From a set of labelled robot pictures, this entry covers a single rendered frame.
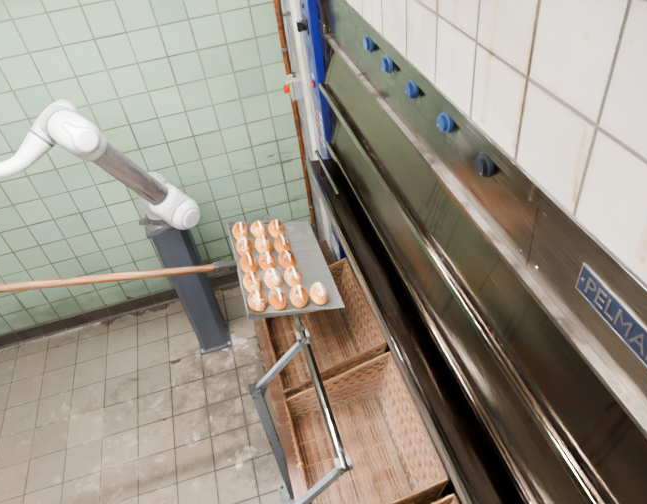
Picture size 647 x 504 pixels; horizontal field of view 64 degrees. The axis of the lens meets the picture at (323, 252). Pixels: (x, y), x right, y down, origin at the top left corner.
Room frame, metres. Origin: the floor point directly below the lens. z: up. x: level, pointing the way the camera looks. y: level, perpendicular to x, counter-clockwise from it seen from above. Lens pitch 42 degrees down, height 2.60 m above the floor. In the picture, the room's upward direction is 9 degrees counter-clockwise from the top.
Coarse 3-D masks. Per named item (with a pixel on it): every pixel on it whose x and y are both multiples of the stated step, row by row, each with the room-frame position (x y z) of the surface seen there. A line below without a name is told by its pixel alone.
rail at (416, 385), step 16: (320, 192) 1.63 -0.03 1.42; (336, 224) 1.42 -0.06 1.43; (352, 256) 1.24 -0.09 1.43; (368, 288) 1.09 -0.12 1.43; (384, 320) 0.96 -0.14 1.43; (400, 352) 0.84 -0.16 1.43; (416, 384) 0.73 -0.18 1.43; (432, 416) 0.64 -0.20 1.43; (448, 448) 0.56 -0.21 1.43; (464, 480) 0.48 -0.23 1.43; (464, 496) 0.45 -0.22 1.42
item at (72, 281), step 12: (84, 276) 1.42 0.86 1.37; (96, 276) 1.42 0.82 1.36; (108, 276) 1.42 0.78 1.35; (120, 276) 1.43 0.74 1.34; (132, 276) 1.43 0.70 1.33; (144, 276) 1.43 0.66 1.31; (156, 276) 1.44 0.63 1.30; (0, 288) 1.36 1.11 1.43; (12, 288) 1.37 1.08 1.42; (24, 288) 1.37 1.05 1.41; (36, 288) 1.38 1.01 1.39
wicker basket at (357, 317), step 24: (336, 264) 1.84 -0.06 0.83; (360, 288) 1.63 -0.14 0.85; (312, 312) 1.77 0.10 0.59; (336, 312) 1.74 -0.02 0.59; (360, 312) 1.57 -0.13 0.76; (288, 336) 1.64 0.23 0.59; (312, 336) 1.62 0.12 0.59; (336, 336) 1.59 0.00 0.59; (360, 336) 1.51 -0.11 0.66; (336, 360) 1.46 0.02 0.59; (360, 360) 1.30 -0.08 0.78; (288, 384) 1.37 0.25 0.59; (312, 384) 1.26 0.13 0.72
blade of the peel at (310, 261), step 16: (288, 224) 1.80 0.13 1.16; (304, 224) 1.80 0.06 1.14; (272, 240) 1.68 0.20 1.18; (304, 240) 1.68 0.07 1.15; (240, 256) 1.57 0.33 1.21; (256, 256) 1.58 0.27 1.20; (304, 256) 1.58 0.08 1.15; (320, 256) 1.58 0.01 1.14; (240, 272) 1.48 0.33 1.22; (256, 272) 1.48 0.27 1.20; (304, 272) 1.48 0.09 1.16; (320, 272) 1.48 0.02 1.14; (288, 288) 1.39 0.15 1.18; (336, 288) 1.39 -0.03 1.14; (288, 304) 1.30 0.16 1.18; (336, 304) 1.30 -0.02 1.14
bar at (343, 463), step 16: (304, 336) 1.15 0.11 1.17; (288, 352) 1.15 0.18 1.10; (304, 352) 1.09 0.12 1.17; (272, 368) 1.15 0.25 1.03; (256, 384) 1.14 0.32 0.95; (320, 384) 0.95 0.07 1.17; (256, 400) 1.11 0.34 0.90; (320, 400) 0.89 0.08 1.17; (272, 432) 1.11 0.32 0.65; (336, 432) 0.78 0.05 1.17; (272, 448) 1.11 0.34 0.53; (336, 448) 0.73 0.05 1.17; (336, 464) 0.68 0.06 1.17; (288, 480) 1.11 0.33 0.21; (320, 480) 0.69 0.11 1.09; (288, 496) 1.12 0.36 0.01; (304, 496) 0.67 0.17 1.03
